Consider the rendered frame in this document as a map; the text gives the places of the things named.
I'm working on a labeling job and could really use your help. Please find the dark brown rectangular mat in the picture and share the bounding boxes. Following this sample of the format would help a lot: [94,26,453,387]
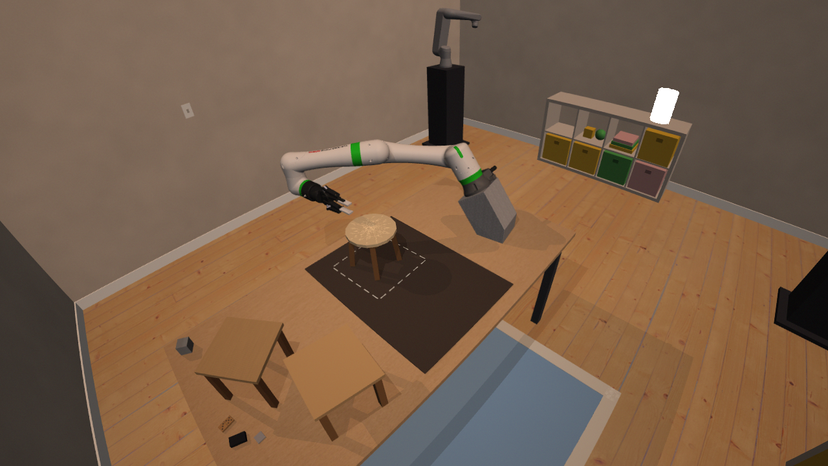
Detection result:
[305,216,513,374]

